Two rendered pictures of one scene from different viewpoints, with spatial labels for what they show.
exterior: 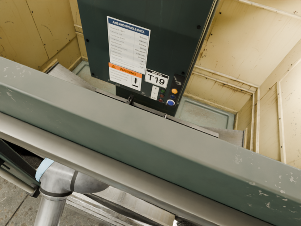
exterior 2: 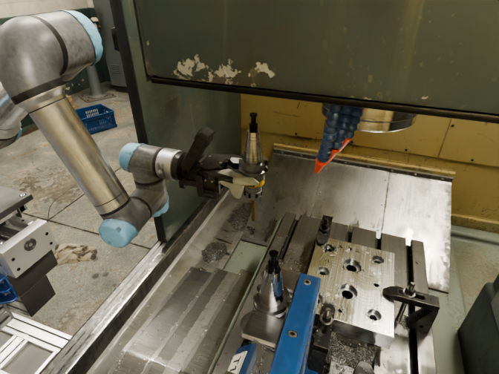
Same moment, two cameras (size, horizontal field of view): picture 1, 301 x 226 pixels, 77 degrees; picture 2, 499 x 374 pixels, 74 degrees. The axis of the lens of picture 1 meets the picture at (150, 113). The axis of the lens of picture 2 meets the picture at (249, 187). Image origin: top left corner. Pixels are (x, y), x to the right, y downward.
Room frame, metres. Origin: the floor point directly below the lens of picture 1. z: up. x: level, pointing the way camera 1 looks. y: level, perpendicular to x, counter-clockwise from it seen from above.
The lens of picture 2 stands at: (0.71, -0.41, 1.70)
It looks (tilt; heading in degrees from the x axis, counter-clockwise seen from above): 33 degrees down; 100
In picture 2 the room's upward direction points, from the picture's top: straight up
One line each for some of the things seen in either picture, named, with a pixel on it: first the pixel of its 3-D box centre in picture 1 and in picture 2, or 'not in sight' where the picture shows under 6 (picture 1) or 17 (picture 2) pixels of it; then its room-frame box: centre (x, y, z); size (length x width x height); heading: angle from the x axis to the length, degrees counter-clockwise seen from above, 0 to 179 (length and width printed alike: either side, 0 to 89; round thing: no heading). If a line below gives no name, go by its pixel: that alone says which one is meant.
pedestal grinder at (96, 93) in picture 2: not in sight; (88, 59); (-2.58, 4.37, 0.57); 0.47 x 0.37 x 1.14; 50
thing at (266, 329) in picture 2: not in sight; (261, 327); (0.67, -0.09, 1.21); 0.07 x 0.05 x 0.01; 169
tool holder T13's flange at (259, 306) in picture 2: not in sight; (271, 300); (0.68, -0.03, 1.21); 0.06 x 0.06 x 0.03
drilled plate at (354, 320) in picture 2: not in sight; (348, 283); (0.88, 0.25, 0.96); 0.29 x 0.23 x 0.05; 79
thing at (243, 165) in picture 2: not in sight; (253, 165); (0.61, 0.21, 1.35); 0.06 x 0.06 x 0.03
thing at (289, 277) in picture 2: not in sight; (279, 277); (0.69, 0.02, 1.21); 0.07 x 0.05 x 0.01; 169
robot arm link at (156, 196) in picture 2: not in sight; (149, 197); (0.33, 0.24, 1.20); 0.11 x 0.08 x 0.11; 85
